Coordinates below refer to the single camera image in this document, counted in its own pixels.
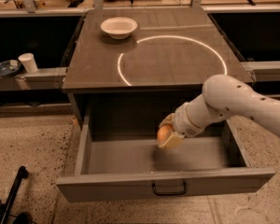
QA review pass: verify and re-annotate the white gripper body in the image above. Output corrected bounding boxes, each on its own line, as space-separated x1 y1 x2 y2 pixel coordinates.
173 103 204 138

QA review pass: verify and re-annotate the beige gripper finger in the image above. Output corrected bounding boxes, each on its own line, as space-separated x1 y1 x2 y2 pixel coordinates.
159 113 174 128
159 132 184 149

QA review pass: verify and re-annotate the orange fruit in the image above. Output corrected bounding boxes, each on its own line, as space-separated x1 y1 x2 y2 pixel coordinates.
157 125 172 144

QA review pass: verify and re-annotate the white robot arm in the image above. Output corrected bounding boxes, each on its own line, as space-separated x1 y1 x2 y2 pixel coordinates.
157 75 280 149

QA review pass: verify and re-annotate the grey cabinet with dark top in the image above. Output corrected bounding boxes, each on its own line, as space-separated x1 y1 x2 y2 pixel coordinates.
63 7 253 122

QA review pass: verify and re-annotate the grey open top drawer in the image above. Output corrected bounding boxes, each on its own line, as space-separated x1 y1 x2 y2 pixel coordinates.
57 106 275 203

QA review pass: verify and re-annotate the white ceramic bowl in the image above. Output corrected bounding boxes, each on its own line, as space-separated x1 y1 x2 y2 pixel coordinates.
101 17 137 39

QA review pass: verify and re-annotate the grey low side shelf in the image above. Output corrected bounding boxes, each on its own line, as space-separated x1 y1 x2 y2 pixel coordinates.
0 67 67 91

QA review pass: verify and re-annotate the white paper cup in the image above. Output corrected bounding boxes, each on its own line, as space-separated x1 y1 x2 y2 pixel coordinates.
18 53 38 74

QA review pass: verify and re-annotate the black stand leg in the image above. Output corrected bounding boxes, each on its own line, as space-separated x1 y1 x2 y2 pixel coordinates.
0 166 29 224

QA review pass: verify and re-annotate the black drawer handle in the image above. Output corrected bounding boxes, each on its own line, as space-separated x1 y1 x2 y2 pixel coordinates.
151 181 188 197

